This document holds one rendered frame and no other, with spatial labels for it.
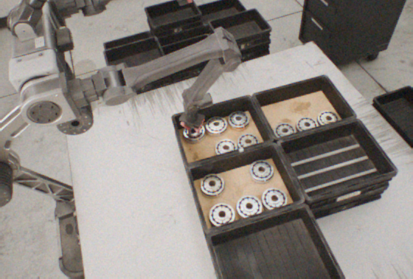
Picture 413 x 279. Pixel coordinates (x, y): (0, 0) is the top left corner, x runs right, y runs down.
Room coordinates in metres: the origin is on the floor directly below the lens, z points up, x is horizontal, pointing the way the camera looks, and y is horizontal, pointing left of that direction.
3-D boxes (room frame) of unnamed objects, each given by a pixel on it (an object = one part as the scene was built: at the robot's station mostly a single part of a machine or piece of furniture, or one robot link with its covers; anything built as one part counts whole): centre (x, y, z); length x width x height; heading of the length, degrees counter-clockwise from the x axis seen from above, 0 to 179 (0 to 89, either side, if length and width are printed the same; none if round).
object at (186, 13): (2.48, 0.21, 0.37); 0.40 x 0.30 x 0.45; 106
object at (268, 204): (0.65, -0.22, 0.86); 0.10 x 0.10 x 0.01
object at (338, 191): (0.78, -0.49, 0.92); 0.40 x 0.30 x 0.02; 102
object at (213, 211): (0.61, -0.01, 0.86); 0.10 x 0.10 x 0.01
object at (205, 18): (2.58, -0.18, 0.31); 0.40 x 0.30 x 0.34; 106
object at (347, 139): (0.78, -0.49, 0.87); 0.40 x 0.30 x 0.11; 102
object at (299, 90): (1.07, -0.43, 0.87); 0.40 x 0.30 x 0.11; 102
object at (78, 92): (0.77, 0.37, 1.45); 0.09 x 0.08 x 0.12; 16
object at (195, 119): (1.04, 0.08, 0.98); 0.10 x 0.07 x 0.07; 61
